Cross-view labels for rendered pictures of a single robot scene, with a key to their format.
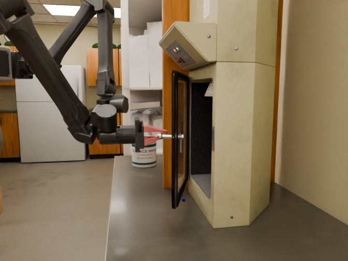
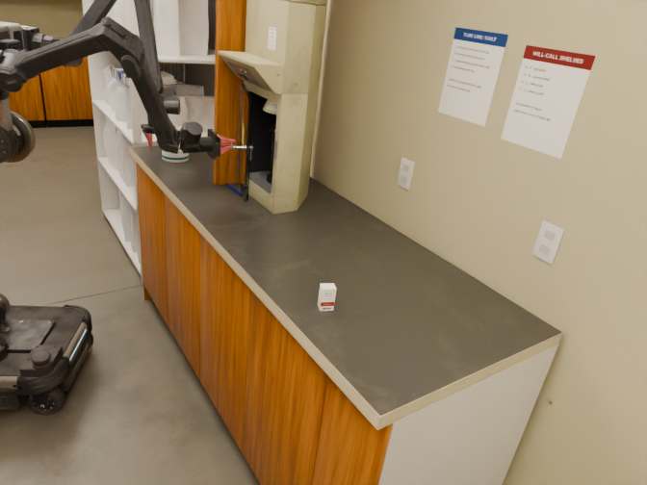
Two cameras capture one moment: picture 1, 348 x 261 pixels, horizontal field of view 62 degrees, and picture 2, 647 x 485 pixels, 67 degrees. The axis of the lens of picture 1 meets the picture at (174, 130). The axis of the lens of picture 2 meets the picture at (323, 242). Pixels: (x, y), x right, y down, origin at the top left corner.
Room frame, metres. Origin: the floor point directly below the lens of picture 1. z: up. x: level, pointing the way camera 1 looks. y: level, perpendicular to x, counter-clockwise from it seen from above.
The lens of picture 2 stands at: (-0.92, 0.50, 1.72)
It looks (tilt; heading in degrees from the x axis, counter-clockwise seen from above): 26 degrees down; 334
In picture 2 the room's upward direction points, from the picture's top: 7 degrees clockwise
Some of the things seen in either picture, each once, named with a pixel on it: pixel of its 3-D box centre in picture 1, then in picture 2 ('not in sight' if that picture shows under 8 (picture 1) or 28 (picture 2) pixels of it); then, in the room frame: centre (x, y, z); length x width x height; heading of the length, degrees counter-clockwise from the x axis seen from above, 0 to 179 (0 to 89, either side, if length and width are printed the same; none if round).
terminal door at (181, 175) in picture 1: (180, 134); (244, 141); (0.94, -0.02, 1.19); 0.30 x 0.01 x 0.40; 170
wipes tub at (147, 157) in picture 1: (144, 150); (175, 143); (1.52, 0.16, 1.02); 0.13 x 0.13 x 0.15
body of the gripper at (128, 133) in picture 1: (128, 134); (205, 144); (0.88, 0.14, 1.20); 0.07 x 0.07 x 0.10; 9
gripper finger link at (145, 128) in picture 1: (151, 135); (223, 144); (0.89, 0.07, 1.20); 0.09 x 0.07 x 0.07; 99
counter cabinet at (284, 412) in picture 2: not in sight; (280, 313); (0.79, -0.18, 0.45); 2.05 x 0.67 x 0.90; 10
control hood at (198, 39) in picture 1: (183, 50); (248, 71); (0.94, -0.03, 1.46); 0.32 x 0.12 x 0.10; 10
